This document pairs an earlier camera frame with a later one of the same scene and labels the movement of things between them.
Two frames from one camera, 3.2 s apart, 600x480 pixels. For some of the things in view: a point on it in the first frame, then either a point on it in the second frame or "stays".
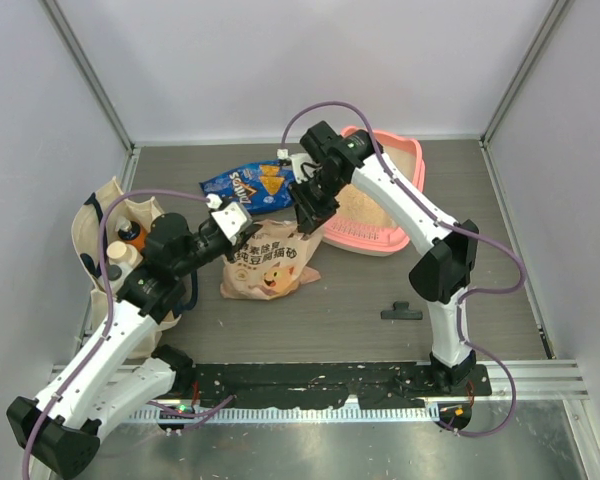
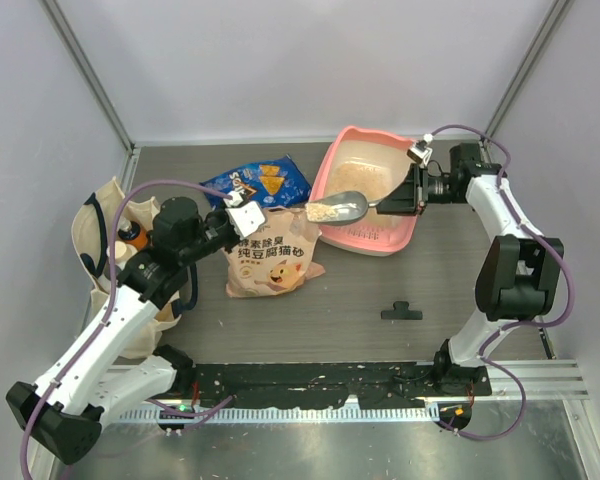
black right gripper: x=309 y=217 → x=411 y=197
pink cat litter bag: x=269 y=260 stays
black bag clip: x=401 y=311 stays
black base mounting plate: x=301 y=385 stays
